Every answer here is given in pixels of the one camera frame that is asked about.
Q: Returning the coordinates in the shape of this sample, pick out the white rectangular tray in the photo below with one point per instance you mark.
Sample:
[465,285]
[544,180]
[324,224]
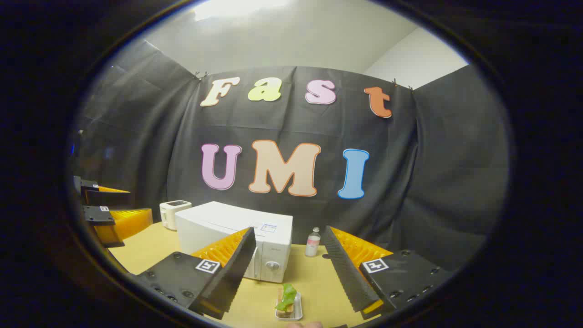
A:
[298,310]

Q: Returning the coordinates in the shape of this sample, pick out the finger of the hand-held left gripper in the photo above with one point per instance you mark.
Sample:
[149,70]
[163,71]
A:
[107,198]
[98,215]

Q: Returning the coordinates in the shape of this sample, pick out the black backdrop cloth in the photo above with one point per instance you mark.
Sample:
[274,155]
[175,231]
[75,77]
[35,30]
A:
[410,182]

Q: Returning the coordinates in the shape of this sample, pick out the white microwave oven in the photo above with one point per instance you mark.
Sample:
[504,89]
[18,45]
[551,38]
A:
[218,223]

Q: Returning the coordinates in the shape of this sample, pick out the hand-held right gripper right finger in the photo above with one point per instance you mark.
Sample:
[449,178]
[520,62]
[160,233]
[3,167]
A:
[348,269]

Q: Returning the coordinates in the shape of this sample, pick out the white toaster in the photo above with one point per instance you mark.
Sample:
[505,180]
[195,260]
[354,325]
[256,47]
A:
[171,216]

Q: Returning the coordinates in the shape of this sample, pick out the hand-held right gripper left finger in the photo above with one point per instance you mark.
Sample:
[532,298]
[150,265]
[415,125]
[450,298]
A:
[237,269]

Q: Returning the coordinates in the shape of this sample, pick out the toast sandwich with lettuce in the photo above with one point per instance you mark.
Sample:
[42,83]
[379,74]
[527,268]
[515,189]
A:
[287,296]

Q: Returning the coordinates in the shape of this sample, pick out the small clear plastic bottle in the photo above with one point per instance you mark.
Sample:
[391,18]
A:
[312,243]

